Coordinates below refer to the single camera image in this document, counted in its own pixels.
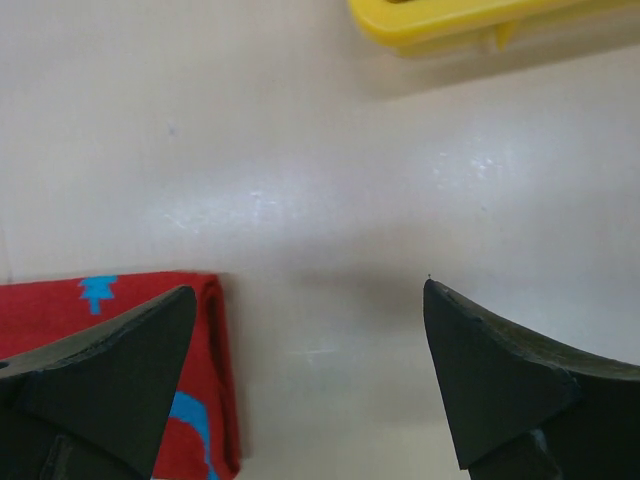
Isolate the red blue patterned towel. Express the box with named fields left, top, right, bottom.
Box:
left=1, top=271, right=241, bottom=479

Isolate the yellow plastic tray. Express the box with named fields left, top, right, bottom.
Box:
left=348, top=1, right=639, bottom=57

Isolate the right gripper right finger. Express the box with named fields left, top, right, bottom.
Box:
left=423, top=279, right=639, bottom=479

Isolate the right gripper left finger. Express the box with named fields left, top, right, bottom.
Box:
left=1, top=286, right=197, bottom=479

